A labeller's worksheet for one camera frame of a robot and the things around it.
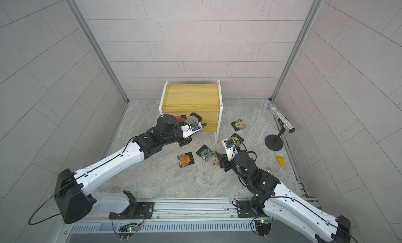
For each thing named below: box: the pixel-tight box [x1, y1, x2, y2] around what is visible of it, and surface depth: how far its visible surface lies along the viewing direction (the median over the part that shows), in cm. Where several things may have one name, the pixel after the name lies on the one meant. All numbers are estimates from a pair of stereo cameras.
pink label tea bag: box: [212, 154, 220, 167], surface depth 88 cm
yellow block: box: [274, 155, 286, 167], surface depth 88 cm
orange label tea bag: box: [176, 153, 192, 169], surface depth 88 cm
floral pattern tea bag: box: [230, 118, 247, 132], surface depth 104 cm
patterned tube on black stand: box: [264, 102, 296, 151], surface depth 91 cm
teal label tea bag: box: [195, 144, 215, 163], surface depth 91 cm
